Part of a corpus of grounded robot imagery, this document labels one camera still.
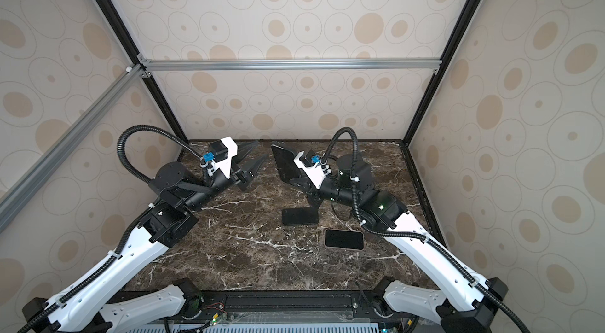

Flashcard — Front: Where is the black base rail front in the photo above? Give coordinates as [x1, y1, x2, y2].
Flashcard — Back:
[94, 289, 426, 333]

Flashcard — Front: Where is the black phone near right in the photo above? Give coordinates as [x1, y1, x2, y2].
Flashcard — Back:
[325, 229, 365, 250]

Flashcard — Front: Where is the horizontal aluminium rail back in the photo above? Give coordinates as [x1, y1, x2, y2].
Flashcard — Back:
[143, 58, 441, 71]

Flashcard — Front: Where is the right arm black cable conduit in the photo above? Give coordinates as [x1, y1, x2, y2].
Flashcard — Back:
[320, 126, 531, 333]

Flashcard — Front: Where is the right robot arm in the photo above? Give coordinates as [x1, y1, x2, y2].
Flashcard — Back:
[272, 145, 508, 332]

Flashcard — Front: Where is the aluminium rail left wall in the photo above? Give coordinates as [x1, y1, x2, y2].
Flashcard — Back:
[1, 64, 143, 231]

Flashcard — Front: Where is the black frame post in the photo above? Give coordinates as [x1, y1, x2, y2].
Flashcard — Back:
[94, 0, 189, 142]
[401, 0, 482, 148]

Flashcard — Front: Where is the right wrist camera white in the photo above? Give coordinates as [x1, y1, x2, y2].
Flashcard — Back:
[294, 151, 332, 190]

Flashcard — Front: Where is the black phone middle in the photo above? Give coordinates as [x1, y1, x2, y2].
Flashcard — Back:
[281, 207, 319, 227]

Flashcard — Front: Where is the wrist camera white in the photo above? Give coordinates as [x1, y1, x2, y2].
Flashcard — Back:
[294, 151, 332, 190]
[201, 137, 238, 179]

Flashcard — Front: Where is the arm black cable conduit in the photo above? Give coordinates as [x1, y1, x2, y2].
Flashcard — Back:
[16, 124, 206, 333]
[320, 126, 531, 333]

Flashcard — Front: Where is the black frame post left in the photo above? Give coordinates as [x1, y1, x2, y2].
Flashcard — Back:
[94, 0, 189, 142]

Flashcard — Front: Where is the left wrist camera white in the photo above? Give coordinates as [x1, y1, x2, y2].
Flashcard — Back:
[201, 137, 238, 179]

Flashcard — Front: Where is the black frame post right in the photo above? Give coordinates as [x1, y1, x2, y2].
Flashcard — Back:
[401, 0, 482, 148]

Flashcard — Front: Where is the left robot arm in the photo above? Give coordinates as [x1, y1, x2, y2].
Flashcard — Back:
[21, 137, 266, 332]

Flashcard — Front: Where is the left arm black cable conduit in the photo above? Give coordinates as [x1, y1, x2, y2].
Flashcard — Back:
[16, 124, 206, 333]

